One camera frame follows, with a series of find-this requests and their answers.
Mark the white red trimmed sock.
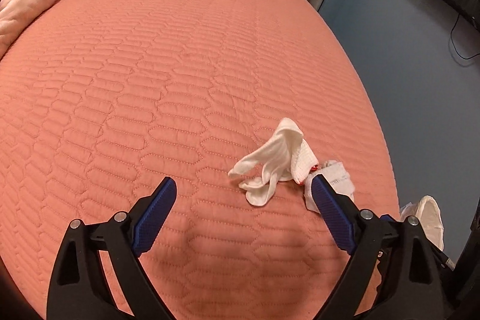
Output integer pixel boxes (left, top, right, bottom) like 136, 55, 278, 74
289, 140, 355, 213

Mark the white glove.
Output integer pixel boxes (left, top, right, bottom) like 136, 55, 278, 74
228, 118, 304, 207

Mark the pink quilted bed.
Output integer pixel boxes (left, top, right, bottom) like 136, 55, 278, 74
1, 0, 399, 319

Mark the black power cable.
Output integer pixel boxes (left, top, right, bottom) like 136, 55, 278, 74
448, 13, 480, 62

